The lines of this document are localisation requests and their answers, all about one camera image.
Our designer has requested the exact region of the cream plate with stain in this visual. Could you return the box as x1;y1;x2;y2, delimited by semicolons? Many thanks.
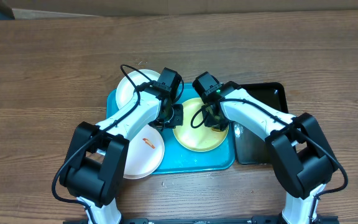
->
116;69;160;109

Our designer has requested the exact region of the yellow plate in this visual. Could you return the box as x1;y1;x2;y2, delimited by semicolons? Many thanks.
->
173;98;228;152

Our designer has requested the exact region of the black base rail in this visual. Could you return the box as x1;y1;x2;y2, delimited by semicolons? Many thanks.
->
63;215;340;224

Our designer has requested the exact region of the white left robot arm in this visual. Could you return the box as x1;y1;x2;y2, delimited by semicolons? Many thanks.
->
51;91;183;223

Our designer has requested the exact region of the black water tray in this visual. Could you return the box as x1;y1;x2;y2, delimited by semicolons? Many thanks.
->
232;82;288;165

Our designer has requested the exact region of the white plate with stain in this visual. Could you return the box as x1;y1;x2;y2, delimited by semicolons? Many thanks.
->
124;125;165;179

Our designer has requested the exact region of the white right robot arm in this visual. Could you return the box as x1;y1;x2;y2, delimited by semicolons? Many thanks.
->
198;86;343;223

